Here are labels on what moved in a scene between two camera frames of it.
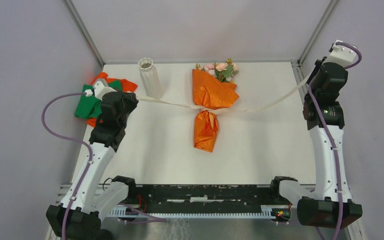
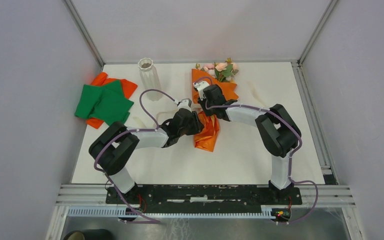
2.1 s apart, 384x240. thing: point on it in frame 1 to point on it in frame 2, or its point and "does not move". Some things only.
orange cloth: x=127 y=85 does not move
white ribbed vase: x=150 y=78 does not move
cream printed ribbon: x=279 y=104 to x=139 y=123
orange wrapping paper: x=208 y=91 does not move
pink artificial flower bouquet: x=224 y=72 does not move
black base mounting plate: x=202 y=195 does not move
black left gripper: x=130 y=98 to x=197 y=126
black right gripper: x=319 y=63 to x=202 y=103
